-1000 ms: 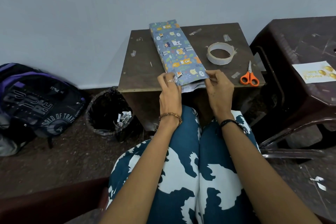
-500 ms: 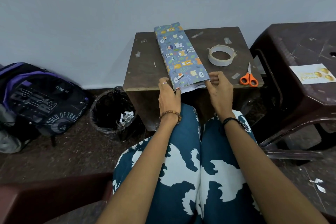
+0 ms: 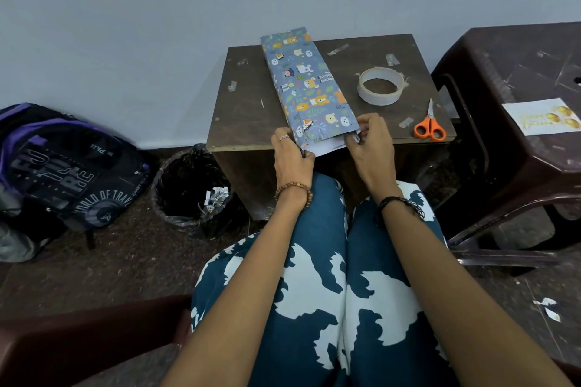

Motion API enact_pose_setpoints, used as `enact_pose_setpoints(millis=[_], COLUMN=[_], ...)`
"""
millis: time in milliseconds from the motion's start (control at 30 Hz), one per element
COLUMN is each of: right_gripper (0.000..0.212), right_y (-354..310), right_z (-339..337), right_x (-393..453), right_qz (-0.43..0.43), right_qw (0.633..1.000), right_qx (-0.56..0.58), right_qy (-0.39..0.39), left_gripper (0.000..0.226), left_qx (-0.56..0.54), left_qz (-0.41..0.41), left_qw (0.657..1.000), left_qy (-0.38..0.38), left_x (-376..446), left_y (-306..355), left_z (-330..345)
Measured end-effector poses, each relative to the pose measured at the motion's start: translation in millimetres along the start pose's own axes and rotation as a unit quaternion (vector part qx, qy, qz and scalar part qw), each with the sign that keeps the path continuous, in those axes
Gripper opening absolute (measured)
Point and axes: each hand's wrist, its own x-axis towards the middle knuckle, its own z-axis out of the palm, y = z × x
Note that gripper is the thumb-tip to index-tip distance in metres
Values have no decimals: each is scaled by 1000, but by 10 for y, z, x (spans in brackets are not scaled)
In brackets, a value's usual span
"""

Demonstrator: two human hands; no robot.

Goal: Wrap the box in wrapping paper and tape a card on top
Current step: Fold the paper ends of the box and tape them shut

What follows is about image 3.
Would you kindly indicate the person's left hand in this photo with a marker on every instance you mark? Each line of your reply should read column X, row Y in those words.
column 292, row 164

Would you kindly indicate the person's right hand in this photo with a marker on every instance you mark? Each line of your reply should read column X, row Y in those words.
column 374, row 155

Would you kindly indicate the clear tape roll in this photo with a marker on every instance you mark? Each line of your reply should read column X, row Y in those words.
column 365, row 94

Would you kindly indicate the happy birthday card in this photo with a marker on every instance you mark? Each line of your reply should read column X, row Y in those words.
column 535, row 117

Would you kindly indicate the person's left forearm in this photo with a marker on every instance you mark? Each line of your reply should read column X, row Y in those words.
column 245, row 296

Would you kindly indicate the person's right forearm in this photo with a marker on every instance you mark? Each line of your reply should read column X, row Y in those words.
column 463, row 296

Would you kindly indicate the small dark wooden table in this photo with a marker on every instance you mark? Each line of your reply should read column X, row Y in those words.
column 245, row 114

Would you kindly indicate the crumpled paper scraps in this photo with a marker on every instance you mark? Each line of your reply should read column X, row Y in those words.
column 215, row 198

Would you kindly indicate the teal white patterned trousers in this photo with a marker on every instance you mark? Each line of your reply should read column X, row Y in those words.
column 317, row 273

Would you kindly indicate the crumpled clear tape piece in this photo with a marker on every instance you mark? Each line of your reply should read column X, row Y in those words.
column 338, row 49

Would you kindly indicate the black lined trash bin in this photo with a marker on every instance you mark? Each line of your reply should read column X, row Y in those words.
column 181, row 191

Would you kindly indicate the brown plastic stool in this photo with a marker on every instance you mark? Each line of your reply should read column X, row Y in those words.
column 499, row 173

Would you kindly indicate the white paper scrap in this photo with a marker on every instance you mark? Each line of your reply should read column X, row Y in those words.
column 544, row 302
column 552, row 315

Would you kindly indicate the black purple backpack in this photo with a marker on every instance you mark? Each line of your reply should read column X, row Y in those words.
column 68, row 173

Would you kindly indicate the dark red seat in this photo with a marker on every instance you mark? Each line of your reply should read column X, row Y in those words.
column 91, row 332

